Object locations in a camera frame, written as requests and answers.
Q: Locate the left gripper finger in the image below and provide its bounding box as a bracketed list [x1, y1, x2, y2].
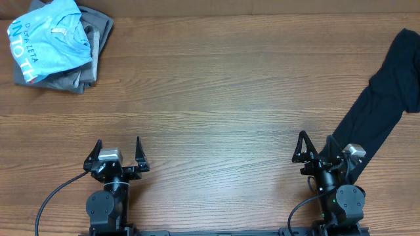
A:
[83, 139, 102, 171]
[135, 136, 150, 172]

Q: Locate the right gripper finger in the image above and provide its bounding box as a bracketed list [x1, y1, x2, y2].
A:
[326, 135, 343, 161]
[291, 130, 318, 163]

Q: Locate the black t-shirt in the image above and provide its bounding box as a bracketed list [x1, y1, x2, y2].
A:
[332, 29, 419, 182]

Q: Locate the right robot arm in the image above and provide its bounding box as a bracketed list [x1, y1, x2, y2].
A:
[287, 130, 369, 235]

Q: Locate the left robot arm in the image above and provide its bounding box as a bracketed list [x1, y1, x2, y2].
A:
[83, 138, 150, 235]

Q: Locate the light blue folded t-shirt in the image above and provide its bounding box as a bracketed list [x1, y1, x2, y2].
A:
[7, 0, 92, 84]

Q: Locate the grey folded t-shirt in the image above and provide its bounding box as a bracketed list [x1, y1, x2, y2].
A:
[14, 1, 114, 94]

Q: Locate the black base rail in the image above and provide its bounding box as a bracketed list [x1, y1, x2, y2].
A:
[79, 227, 370, 236]

